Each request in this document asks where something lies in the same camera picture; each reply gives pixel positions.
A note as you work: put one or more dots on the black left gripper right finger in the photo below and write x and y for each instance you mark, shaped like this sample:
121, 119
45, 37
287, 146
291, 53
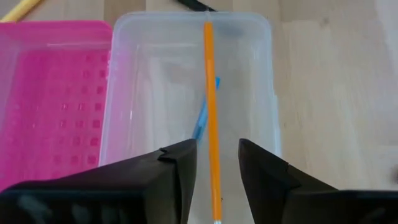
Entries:
280, 199

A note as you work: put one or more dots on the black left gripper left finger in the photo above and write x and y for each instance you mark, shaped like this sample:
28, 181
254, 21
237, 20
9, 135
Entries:
124, 193

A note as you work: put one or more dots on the orange wooden pencil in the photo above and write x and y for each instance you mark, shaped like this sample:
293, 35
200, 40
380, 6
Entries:
212, 124

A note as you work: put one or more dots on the clear supply box pink lid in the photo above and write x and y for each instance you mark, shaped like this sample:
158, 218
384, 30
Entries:
155, 93

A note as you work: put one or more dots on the blue pen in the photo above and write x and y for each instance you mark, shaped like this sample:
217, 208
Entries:
201, 121

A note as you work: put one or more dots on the black pen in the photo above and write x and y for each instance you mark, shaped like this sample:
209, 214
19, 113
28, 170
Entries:
194, 3

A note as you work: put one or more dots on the yellow highlighter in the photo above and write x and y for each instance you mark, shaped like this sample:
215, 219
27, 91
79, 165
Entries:
21, 9

